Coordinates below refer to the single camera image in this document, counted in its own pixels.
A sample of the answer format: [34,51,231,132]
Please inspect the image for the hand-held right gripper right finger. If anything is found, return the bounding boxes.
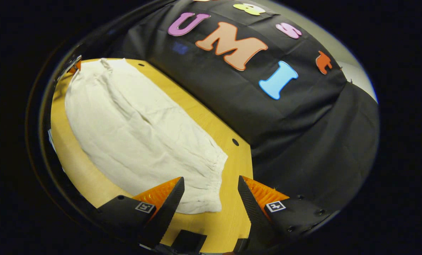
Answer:
[238,175,339,251]

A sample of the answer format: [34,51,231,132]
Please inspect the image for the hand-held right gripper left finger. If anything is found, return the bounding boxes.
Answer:
[97,176,185,248]

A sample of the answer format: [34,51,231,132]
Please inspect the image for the cream white jeans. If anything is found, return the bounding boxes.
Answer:
[64,58,229,215]

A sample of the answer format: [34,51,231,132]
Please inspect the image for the black backdrop cloth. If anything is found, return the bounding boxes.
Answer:
[87,0,379,227]

